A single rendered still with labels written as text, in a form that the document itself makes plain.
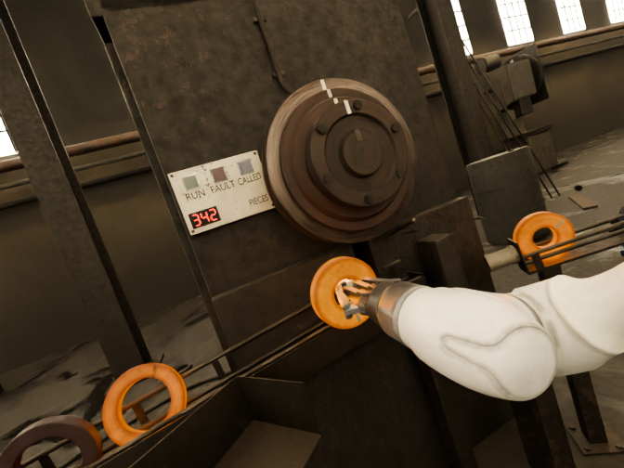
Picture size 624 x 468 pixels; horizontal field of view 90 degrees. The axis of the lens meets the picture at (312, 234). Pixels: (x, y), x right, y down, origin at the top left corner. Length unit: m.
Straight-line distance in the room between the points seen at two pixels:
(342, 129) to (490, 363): 0.64
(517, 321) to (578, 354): 0.13
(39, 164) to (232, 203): 2.87
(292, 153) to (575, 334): 0.66
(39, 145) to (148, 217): 3.59
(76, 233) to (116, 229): 3.60
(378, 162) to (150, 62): 0.69
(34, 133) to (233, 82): 2.86
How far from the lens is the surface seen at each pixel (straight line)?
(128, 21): 1.14
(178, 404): 0.93
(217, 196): 0.94
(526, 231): 1.15
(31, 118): 3.80
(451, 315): 0.38
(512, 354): 0.36
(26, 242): 7.54
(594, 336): 0.48
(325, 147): 0.81
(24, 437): 0.99
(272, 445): 0.75
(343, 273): 0.67
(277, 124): 0.87
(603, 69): 15.98
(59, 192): 3.59
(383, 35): 1.34
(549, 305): 0.48
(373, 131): 0.89
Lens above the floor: 1.03
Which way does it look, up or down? 5 degrees down
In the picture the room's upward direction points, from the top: 19 degrees counter-clockwise
